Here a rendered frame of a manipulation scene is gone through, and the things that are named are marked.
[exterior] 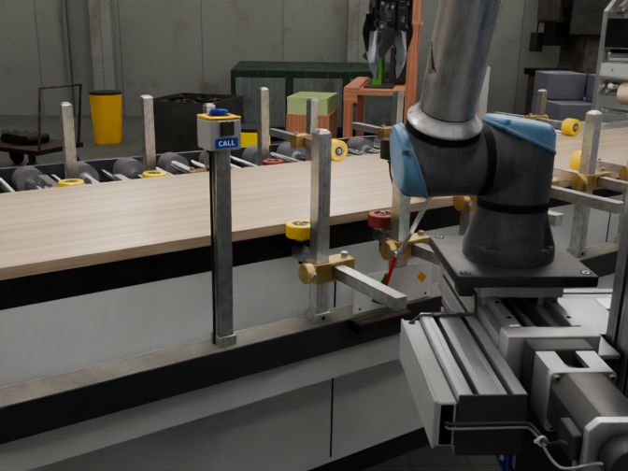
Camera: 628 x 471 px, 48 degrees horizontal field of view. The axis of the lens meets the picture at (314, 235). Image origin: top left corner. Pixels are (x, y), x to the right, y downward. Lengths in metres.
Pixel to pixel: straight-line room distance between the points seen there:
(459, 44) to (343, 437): 1.53
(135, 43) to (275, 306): 9.41
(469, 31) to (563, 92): 5.59
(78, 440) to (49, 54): 10.08
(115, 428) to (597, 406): 1.07
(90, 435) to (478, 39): 1.12
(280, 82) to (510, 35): 4.18
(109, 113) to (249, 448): 6.85
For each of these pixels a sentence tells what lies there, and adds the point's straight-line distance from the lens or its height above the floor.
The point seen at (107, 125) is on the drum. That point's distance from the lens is 8.66.
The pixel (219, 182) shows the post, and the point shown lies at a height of 1.08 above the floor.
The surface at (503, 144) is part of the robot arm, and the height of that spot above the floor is 1.23.
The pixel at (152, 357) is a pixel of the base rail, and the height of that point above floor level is 0.70.
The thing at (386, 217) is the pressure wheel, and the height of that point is 0.91.
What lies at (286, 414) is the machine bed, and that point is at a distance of 2.12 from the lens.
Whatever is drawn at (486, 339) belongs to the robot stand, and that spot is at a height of 0.96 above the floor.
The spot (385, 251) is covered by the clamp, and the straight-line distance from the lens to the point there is 1.84.
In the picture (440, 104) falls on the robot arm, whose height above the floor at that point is 1.30.
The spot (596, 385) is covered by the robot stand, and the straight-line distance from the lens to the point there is 0.95.
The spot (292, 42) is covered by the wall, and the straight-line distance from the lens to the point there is 10.96.
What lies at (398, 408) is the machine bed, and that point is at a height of 0.21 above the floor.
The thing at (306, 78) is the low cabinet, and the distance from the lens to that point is 8.72.
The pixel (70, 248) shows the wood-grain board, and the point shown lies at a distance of 1.73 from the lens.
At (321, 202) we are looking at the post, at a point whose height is 1.00.
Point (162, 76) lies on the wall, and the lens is 11.13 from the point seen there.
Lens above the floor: 1.41
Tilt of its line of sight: 17 degrees down
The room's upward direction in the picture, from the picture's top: 1 degrees clockwise
